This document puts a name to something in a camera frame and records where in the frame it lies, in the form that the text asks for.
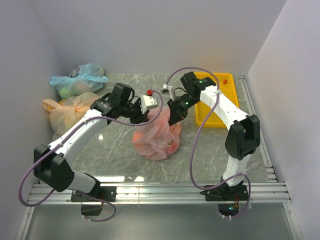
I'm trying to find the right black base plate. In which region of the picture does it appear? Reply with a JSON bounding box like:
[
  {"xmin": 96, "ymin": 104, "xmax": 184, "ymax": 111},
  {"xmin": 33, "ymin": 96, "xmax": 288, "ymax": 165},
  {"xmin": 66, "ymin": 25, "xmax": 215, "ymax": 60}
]
[{"xmin": 200, "ymin": 182, "xmax": 249, "ymax": 202}]

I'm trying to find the yellow plastic tray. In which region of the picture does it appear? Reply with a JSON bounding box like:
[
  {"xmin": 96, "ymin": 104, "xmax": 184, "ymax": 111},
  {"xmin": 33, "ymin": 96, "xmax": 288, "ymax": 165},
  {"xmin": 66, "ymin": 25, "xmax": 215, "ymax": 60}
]
[{"xmin": 194, "ymin": 72, "xmax": 240, "ymax": 129}]

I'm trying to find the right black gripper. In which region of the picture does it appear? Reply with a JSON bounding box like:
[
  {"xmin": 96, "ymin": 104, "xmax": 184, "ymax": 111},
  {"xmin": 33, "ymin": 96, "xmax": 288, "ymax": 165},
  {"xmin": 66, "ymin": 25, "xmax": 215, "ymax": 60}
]
[{"xmin": 167, "ymin": 93, "xmax": 199, "ymax": 126}]

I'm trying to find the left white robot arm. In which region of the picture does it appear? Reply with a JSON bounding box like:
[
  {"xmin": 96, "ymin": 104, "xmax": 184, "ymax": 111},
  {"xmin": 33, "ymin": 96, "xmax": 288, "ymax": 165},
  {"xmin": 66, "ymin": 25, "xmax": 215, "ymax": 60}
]
[{"xmin": 33, "ymin": 83, "xmax": 158, "ymax": 201}]

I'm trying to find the aluminium front rail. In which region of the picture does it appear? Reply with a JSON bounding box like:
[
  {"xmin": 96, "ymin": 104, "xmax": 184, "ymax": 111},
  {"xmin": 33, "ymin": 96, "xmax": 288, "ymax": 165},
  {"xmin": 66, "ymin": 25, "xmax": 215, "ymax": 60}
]
[{"xmin": 27, "ymin": 182, "xmax": 291, "ymax": 205}]

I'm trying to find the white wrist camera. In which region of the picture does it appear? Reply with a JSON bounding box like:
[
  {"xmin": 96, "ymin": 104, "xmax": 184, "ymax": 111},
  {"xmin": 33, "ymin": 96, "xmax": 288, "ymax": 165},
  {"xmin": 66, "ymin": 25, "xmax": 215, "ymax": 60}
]
[
  {"xmin": 140, "ymin": 94, "xmax": 158, "ymax": 114},
  {"xmin": 161, "ymin": 84, "xmax": 175, "ymax": 100}
]

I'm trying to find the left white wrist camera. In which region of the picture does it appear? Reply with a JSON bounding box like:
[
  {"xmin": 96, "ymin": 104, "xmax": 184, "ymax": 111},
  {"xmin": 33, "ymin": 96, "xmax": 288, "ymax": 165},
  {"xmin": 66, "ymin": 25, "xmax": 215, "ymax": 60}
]
[{"xmin": 140, "ymin": 94, "xmax": 158, "ymax": 114}]

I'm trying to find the blue tied plastic bag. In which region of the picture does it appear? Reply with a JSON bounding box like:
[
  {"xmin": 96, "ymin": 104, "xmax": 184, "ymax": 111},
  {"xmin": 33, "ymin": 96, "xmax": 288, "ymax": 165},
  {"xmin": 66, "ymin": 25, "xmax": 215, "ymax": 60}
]
[{"xmin": 49, "ymin": 63, "xmax": 108, "ymax": 99}]

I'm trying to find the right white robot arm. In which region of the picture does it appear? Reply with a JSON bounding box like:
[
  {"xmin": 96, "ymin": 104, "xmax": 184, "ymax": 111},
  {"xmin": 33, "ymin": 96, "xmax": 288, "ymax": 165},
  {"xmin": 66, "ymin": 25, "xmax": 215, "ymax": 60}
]
[{"xmin": 162, "ymin": 67, "xmax": 261, "ymax": 200}]

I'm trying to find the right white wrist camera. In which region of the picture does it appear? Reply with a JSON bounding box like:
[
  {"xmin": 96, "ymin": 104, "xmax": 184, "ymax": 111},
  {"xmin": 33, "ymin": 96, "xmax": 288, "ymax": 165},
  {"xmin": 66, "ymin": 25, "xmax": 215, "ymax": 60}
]
[{"xmin": 161, "ymin": 84, "xmax": 175, "ymax": 100}]

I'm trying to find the orange tied plastic bag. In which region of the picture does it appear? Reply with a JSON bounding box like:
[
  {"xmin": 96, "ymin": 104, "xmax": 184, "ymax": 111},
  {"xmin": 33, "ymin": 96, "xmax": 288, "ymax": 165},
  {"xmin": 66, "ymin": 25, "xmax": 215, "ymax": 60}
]
[{"xmin": 42, "ymin": 92, "xmax": 100, "ymax": 136}]

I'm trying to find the pink plastic bag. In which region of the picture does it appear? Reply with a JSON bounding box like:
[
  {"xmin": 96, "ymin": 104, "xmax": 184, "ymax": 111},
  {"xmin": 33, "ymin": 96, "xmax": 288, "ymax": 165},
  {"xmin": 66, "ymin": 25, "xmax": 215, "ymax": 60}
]
[{"xmin": 132, "ymin": 106, "xmax": 182, "ymax": 161}]

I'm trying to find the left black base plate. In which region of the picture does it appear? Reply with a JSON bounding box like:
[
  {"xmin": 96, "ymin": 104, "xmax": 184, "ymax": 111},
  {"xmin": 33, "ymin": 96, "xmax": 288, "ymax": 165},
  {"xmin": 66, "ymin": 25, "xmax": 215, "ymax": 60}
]
[{"xmin": 70, "ymin": 186, "xmax": 117, "ymax": 203}]

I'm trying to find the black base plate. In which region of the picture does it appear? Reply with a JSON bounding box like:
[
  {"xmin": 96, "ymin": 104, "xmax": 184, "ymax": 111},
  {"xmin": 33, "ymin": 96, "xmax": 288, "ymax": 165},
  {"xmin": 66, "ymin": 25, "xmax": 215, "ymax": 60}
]
[
  {"xmin": 200, "ymin": 182, "xmax": 249, "ymax": 202},
  {"xmin": 70, "ymin": 186, "xmax": 117, "ymax": 203}
]

